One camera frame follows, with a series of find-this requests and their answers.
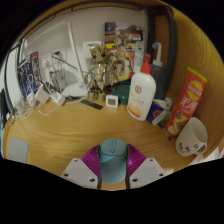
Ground white mug with drawing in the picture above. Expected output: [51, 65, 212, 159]
[174, 116, 209, 158]

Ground red chip can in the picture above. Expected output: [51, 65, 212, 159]
[164, 66, 208, 137]

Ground white charger block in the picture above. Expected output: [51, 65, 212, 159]
[49, 91, 67, 107]
[34, 85, 51, 105]

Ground blue and white pack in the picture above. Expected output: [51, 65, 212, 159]
[146, 99, 172, 126]

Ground small white desk clock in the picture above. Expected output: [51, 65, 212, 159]
[105, 94, 119, 109]

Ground dark metal shelf frame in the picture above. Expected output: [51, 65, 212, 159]
[3, 0, 179, 114]

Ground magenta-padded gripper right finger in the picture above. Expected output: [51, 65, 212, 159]
[125, 143, 167, 190]

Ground white lotion bottle red pump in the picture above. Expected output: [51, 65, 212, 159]
[126, 53, 157, 122]

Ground black comb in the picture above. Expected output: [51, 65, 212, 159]
[79, 98, 104, 111]

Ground printed figure box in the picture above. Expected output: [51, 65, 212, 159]
[104, 21, 146, 84]

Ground blue pump bottle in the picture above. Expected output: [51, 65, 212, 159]
[150, 42, 169, 101]

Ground blue robot model box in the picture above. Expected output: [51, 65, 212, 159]
[16, 51, 43, 98]

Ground light blue computer mouse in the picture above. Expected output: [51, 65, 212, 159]
[98, 138, 129, 185]

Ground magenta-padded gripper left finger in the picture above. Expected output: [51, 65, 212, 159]
[60, 143, 102, 190]

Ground grey rectangular mouse pad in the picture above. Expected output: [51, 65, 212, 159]
[7, 135, 30, 164]

